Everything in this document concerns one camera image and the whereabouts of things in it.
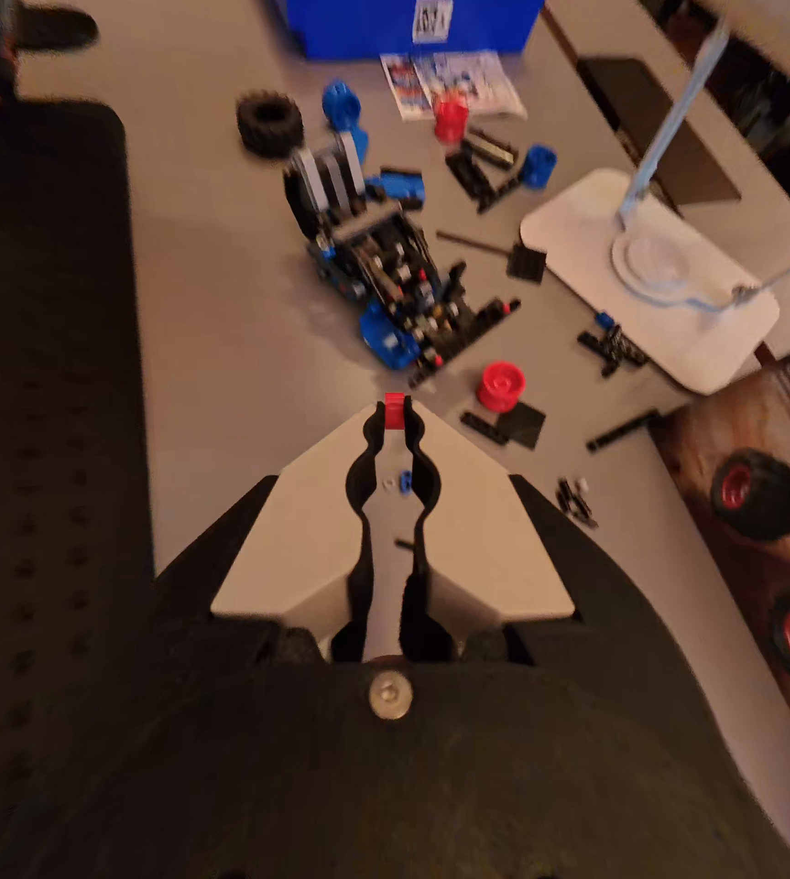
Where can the black frame brick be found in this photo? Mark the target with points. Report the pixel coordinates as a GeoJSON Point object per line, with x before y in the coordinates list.
{"type": "Point", "coordinates": [470, 178]}

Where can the black rubber tyre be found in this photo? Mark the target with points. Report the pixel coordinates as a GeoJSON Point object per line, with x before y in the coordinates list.
{"type": "Point", "coordinates": [268, 123]}

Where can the toy set box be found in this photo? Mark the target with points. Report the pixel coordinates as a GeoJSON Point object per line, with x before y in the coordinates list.
{"type": "Point", "coordinates": [745, 426]}

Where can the black perforated panel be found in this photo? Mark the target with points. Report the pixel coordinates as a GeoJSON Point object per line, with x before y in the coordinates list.
{"type": "Point", "coordinates": [44, 412]}

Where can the white stand base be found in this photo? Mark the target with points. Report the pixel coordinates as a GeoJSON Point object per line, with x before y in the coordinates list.
{"type": "Point", "coordinates": [573, 226]}

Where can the dark flat panel piece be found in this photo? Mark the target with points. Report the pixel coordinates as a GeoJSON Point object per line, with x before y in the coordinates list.
{"type": "Point", "coordinates": [525, 426]}

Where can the black cylinder brick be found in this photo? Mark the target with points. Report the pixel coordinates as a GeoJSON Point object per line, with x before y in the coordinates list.
{"type": "Point", "coordinates": [494, 148]}

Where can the black bent beam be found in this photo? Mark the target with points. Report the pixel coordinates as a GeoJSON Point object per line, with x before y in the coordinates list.
{"type": "Point", "coordinates": [597, 343]}

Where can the thick black beam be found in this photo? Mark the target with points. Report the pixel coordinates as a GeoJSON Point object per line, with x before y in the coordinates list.
{"type": "Point", "coordinates": [625, 430]}

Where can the black holed beam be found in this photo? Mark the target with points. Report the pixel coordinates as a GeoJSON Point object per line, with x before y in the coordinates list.
{"type": "Point", "coordinates": [484, 427]}
{"type": "Point", "coordinates": [510, 187]}

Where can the black straight beam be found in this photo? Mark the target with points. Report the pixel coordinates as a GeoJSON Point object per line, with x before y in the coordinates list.
{"type": "Point", "coordinates": [613, 354]}

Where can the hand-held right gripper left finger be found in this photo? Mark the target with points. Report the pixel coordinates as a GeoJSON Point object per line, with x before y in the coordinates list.
{"type": "Point", "coordinates": [292, 549]}

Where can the black pin cluster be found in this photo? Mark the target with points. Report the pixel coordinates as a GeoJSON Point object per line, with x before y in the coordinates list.
{"type": "Point", "coordinates": [577, 505]}

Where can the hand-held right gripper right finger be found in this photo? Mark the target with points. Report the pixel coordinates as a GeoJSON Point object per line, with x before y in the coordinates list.
{"type": "Point", "coordinates": [498, 549]}

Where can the blue storage bin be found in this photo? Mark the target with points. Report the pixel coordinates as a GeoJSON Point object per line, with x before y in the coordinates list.
{"type": "Point", "coordinates": [367, 27]}

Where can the black square plate brick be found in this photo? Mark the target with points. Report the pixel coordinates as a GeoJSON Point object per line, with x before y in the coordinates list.
{"type": "Point", "coordinates": [526, 263]}

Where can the sticker sheet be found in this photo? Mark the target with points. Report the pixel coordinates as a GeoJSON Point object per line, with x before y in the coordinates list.
{"type": "Point", "coordinates": [484, 86]}

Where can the blue connector brick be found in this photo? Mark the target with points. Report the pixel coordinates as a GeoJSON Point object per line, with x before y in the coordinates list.
{"type": "Point", "coordinates": [406, 482]}

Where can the toy brick vehicle chassis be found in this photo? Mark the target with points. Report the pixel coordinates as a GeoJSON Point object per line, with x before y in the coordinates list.
{"type": "Point", "coordinates": [381, 275]}

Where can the blue wheel rim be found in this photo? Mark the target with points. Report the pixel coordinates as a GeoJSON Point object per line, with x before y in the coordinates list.
{"type": "Point", "coordinates": [539, 166]}
{"type": "Point", "coordinates": [340, 103]}

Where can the dark rectangular desk panel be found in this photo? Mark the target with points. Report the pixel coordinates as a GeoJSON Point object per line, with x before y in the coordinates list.
{"type": "Point", "coordinates": [614, 89]}

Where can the small blue connector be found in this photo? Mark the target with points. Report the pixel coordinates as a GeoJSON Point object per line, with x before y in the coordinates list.
{"type": "Point", "coordinates": [604, 318]}

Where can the red wheel rim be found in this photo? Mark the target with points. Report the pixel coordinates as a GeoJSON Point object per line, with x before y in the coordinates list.
{"type": "Point", "coordinates": [501, 386]}
{"type": "Point", "coordinates": [451, 120]}

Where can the long black axle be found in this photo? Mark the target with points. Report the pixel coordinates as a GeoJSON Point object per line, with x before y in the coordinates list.
{"type": "Point", "coordinates": [474, 242]}

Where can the small red connector brick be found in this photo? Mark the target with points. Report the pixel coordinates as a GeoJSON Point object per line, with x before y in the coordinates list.
{"type": "Point", "coordinates": [395, 412]}

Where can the grey desk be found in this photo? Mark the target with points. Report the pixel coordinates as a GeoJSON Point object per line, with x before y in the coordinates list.
{"type": "Point", "coordinates": [230, 309]}

